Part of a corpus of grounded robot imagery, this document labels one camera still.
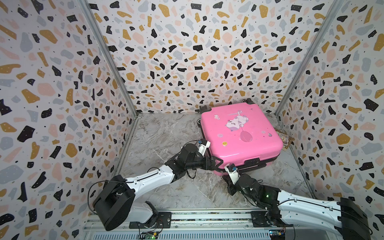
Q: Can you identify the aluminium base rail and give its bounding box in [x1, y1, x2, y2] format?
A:
[80, 209, 341, 240]

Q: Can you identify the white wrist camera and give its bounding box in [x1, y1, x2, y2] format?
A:
[225, 164, 240, 185]
[198, 139, 211, 156]

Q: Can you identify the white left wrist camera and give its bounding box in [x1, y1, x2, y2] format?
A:
[198, 139, 211, 156]

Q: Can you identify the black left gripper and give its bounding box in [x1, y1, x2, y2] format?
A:
[185, 155, 225, 172]

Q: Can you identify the right aluminium corner post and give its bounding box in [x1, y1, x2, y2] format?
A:
[275, 0, 344, 117]

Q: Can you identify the aluminium corner post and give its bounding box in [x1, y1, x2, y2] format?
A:
[76, 0, 139, 118]
[275, 0, 344, 117]

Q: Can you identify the pink hard-shell kids suitcase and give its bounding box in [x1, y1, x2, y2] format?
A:
[198, 99, 283, 176]

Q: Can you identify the left aluminium corner post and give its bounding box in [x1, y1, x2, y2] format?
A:
[76, 0, 139, 118]

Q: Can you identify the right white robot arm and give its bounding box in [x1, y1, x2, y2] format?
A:
[223, 172, 373, 240]

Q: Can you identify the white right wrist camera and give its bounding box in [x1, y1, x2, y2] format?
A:
[225, 164, 240, 185]

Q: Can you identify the wooden chess board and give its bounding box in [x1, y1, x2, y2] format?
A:
[275, 129, 294, 150]

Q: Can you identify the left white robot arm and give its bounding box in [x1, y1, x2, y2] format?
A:
[88, 139, 217, 231]

